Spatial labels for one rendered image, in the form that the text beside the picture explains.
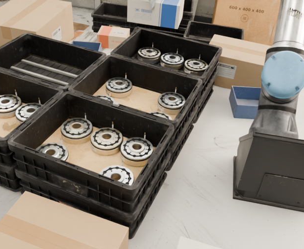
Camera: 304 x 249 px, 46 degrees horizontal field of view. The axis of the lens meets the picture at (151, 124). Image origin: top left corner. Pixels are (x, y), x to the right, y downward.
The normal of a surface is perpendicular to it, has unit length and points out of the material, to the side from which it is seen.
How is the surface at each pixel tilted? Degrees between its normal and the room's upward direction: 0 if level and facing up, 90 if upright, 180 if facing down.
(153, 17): 90
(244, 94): 90
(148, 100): 0
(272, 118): 33
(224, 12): 75
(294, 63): 55
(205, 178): 0
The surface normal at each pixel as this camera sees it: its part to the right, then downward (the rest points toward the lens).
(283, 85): -0.29, -0.01
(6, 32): -0.23, 0.60
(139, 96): 0.07, -0.78
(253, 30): -0.18, 0.34
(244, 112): -0.02, 0.62
